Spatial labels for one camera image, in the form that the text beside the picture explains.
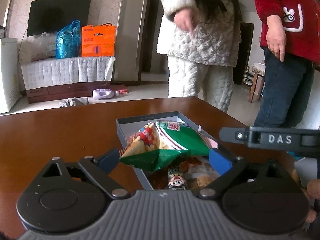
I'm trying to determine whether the wooden side table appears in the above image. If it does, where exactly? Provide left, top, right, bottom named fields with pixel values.
left=248, top=63, right=265, bottom=103

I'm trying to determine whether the dark wooden tv cabinet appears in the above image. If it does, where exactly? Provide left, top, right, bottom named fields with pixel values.
left=26, top=81, right=128, bottom=103

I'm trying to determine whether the person in red jacket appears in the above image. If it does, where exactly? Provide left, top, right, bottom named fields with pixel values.
left=254, top=0, right=319, bottom=128

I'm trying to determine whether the red jacket person's hand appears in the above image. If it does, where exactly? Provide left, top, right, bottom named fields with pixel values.
left=266, top=15, right=286, bottom=62

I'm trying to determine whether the blue plastic bag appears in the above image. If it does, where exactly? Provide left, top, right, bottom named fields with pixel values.
left=55, top=20, right=81, bottom=59

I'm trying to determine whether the black television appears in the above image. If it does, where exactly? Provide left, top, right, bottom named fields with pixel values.
left=27, top=0, right=91, bottom=36

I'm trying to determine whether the white lace cloth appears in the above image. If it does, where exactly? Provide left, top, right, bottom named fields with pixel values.
left=21, top=56, right=116, bottom=90

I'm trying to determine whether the grey cardboard box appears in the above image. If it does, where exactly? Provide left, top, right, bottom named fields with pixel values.
left=115, top=111, right=241, bottom=191

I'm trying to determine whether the grey rag on floor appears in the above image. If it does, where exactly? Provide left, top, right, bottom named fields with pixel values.
left=60, top=97, right=89, bottom=107

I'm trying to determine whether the white chest freezer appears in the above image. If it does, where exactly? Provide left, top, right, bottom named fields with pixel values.
left=0, top=38, right=21, bottom=114

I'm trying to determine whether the cartoon face snack packet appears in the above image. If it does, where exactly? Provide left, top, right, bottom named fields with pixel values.
left=168, top=166, right=187, bottom=190

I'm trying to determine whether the clear plastic bag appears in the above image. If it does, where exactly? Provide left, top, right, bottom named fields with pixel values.
left=30, top=32, right=56, bottom=62

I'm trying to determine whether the person in white pajamas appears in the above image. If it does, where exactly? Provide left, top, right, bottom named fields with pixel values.
left=157, top=0, right=242, bottom=112

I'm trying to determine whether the green chip bag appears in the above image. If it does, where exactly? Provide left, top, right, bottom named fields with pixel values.
left=120, top=120, right=218, bottom=172

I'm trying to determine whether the white pajama person's hand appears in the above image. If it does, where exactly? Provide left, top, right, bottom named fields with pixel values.
left=173, top=8, right=200, bottom=38

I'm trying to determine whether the purple detergent bottle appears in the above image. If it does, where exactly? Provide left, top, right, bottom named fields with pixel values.
left=92, top=89, right=119, bottom=100

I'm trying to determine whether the orange paper bag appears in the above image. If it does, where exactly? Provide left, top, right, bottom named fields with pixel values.
left=81, top=23, right=116, bottom=57

